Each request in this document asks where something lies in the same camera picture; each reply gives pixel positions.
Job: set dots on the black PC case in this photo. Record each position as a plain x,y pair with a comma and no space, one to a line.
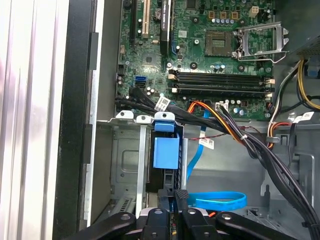
225,170

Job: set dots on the hard disk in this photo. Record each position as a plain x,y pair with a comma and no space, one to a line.
166,152

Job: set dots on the metal socket cover frame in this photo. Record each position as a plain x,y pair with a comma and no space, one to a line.
260,26

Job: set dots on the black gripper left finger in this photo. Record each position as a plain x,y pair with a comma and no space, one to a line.
157,225

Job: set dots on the white barcode label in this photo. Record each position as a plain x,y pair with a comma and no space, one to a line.
162,103
207,144
303,117

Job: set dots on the black graphics card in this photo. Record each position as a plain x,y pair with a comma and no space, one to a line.
165,25

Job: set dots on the green motherboard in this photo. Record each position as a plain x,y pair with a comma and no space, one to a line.
155,65

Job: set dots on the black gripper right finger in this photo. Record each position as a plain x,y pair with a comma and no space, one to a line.
195,225

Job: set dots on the silver metal disk bay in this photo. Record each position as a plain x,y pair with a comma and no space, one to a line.
125,160

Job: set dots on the grey metal power supply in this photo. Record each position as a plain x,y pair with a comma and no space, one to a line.
310,47

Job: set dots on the CPU socket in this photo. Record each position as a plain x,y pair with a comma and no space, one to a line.
218,43

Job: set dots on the black expansion slot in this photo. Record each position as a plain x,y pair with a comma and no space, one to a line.
133,20

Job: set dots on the white expansion slot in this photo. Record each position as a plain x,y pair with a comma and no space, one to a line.
145,17

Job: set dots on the black RAM slot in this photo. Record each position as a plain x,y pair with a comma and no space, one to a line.
220,74
220,79
220,93
220,87

